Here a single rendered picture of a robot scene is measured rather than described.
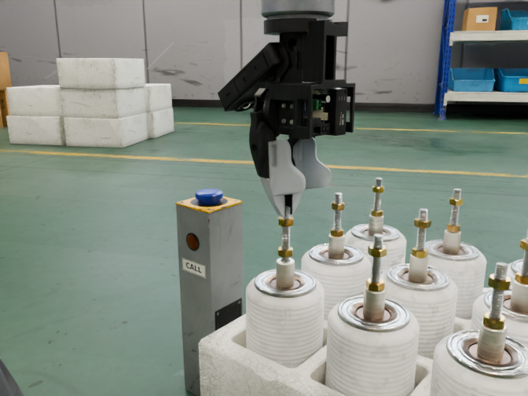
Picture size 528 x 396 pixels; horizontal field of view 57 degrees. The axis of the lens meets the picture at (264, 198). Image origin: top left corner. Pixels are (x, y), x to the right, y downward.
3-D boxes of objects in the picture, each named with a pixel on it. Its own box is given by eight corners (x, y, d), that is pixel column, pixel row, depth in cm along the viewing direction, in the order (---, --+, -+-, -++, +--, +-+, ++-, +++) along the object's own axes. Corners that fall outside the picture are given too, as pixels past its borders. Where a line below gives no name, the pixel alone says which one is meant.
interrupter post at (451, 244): (458, 251, 71) (460, 229, 70) (460, 257, 69) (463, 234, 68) (441, 249, 72) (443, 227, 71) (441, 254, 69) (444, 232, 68)
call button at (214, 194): (209, 210, 69) (208, 196, 69) (189, 205, 72) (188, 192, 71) (229, 204, 72) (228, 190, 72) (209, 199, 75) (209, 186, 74)
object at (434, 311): (438, 384, 70) (452, 265, 65) (449, 432, 61) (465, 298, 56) (369, 375, 71) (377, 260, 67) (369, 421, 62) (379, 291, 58)
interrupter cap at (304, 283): (269, 305, 55) (269, 299, 55) (244, 279, 62) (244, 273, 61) (328, 292, 58) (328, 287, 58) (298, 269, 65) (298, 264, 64)
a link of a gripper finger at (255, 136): (258, 180, 53) (259, 96, 50) (248, 177, 54) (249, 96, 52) (288, 174, 56) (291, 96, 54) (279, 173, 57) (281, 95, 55)
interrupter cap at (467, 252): (475, 246, 73) (475, 241, 72) (482, 265, 66) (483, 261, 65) (422, 241, 75) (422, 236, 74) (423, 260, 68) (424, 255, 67)
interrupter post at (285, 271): (280, 291, 58) (280, 265, 57) (272, 284, 60) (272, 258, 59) (298, 287, 59) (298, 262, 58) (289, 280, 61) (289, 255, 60)
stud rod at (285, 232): (283, 269, 58) (284, 208, 56) (280, 266, 59) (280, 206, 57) (291, 268, 59) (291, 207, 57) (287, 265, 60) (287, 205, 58)
